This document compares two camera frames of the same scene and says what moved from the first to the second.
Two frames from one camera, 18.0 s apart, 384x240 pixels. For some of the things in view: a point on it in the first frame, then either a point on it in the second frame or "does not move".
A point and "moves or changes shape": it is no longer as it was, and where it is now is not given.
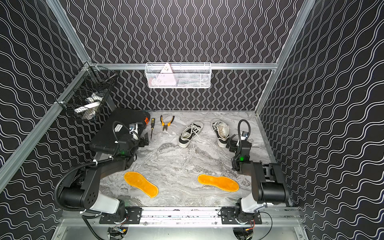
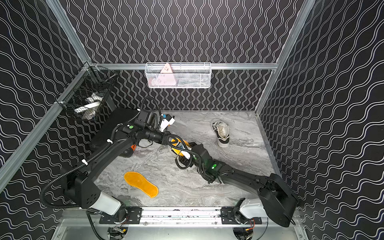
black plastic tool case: (114, 136) does not move
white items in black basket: (88, 111) does not move
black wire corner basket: (84, 98) does not move
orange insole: (225, 183) moves or changes shape
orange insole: (138, 181) does not move
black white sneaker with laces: (189, 133) → (182, 149)
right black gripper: (233, 143) → (195, 146)
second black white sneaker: (221, 130) does not move
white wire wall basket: (197, 75) does not move
